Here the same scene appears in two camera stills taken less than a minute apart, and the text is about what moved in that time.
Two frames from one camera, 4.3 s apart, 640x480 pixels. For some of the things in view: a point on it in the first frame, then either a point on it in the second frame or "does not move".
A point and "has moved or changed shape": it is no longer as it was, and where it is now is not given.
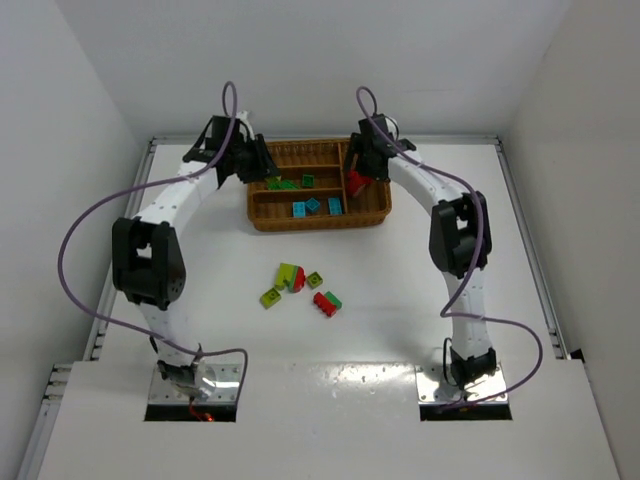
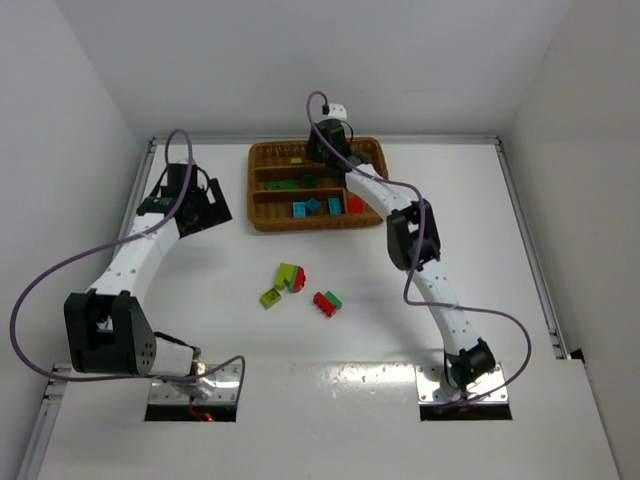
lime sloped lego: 270,298 does not move
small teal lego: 312,206 does not move
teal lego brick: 299,210 does not move
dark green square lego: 308,180 does not move
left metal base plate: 226,390 does not move
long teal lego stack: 334,204 does not move
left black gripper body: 258,163 to 211,205
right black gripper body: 360,161 to 320,148
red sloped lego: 355,182 has moved or changed shape
